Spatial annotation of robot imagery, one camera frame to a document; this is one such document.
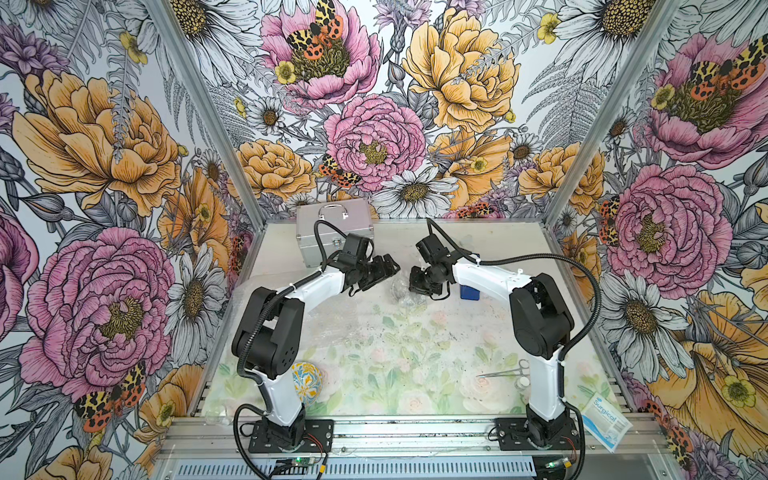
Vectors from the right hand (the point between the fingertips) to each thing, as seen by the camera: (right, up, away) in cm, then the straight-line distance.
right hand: (412, 294), depth 94 cm
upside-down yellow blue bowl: (-29, -22, -13) cm, 38 cm away
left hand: (-7, +4, -1) cm, 8 cm away
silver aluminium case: (-20, +25, +8) cm, 33 cm away
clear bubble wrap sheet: (-3, 0, -1) cm, 3 cm away
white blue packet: (+47, -30, -19) cm, 59 cm away
